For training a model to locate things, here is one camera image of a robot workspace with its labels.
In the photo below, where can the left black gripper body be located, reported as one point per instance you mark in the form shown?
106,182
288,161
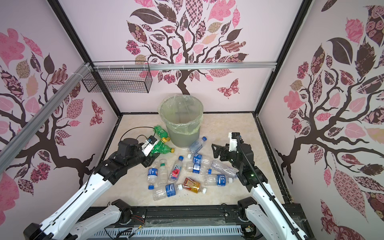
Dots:
138,159

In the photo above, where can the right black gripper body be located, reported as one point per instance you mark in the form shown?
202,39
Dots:
232,158

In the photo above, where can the clear bottle blue label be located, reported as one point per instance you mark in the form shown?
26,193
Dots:
200,159
152,175
198,169
217,180
167,191

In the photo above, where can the long clear bottle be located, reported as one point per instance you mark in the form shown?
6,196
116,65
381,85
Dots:
224,169

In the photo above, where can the clear bottle blue cap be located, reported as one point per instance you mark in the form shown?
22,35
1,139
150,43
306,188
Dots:
196,146

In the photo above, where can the green bottle bin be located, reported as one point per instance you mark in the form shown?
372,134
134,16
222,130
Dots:
162,134

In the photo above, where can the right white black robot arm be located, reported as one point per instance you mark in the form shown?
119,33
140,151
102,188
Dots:
262,208

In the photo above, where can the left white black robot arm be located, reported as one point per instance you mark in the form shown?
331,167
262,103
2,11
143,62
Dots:
64,224

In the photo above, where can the mesh bin with green liner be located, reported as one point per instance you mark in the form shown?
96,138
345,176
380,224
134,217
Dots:
182,115

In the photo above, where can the clear bottle green cap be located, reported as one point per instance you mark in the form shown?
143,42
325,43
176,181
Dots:
162,173

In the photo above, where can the Fiji bottle pink flower label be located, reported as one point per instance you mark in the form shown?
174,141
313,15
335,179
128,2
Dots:
176,170

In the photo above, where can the clear bottle blue label bottom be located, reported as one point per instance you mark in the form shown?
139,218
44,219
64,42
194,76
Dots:
167,191

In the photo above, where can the amber tea bottle red label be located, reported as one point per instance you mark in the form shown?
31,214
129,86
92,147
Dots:
193,186

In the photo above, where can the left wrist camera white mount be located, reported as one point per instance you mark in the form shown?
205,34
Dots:
149,145

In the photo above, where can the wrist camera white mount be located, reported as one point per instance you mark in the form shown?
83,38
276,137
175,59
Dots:
233,141
149,145

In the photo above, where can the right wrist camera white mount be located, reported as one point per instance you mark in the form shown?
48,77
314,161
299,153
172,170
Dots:
233,141

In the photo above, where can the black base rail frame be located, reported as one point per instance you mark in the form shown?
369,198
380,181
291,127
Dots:
212,215

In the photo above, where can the white slotted cable duct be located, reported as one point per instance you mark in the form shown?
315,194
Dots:
133,233

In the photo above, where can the black wire wall basket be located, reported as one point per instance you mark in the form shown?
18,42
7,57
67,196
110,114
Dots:
119,77

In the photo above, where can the aluminium rail back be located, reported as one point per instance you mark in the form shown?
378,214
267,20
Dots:
198,66

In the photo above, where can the aluminium rail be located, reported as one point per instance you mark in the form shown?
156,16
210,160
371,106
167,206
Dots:
198,66
12,149

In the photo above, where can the aluminium rail left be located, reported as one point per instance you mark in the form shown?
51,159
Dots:
12,149

